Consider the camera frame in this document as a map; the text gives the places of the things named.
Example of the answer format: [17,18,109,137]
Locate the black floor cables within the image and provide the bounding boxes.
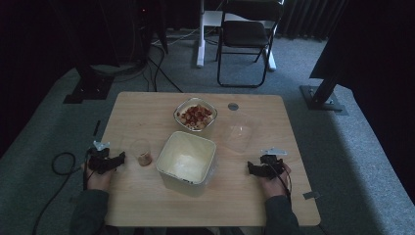
[142,40,184,94]

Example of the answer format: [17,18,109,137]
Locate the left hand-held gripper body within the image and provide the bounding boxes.
[86,140,115,175]

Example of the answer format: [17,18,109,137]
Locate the white square container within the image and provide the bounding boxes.
[155,130,218,194]

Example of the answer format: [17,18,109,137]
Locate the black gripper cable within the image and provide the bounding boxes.
[31,148,91,235]
[269,163,294,201]

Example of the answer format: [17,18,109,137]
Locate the grey tape piece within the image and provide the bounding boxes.
[301,190,321,201]

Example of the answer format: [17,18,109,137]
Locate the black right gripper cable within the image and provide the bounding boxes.
[269,163,294,201]

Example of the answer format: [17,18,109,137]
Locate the person's left hand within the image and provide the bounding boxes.
[81,163,115,192]

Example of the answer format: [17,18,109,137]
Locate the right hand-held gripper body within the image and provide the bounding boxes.
[259,147,289,179]

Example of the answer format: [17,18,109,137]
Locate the clear plastic cup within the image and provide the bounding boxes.
[221,112,262,155]

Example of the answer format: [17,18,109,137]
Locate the white desk frame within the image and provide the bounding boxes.
[195,0,279,72]

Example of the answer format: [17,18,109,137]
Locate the dark curtain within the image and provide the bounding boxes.
[277,0,348,43]

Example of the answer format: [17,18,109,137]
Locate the square glass bowl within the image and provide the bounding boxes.
[172,96,219,133]

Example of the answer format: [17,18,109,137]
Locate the black folding chair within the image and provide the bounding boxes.
[215,0,286,89]

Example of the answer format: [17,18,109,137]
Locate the person's right hand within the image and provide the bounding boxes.
[258,162,293,200]

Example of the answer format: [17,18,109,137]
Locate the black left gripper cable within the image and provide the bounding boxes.
[31,148,91,235]

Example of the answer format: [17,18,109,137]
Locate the red and beige food pieces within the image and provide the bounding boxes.
[176,103,213,130]

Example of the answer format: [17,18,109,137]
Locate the clear glass cup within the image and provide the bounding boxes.
[129,138,154,167]

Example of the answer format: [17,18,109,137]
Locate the black stand base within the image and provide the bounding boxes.
[63,63,115,105]

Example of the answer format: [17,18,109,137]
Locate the black metal stand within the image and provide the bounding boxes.
[299,28,349,117]

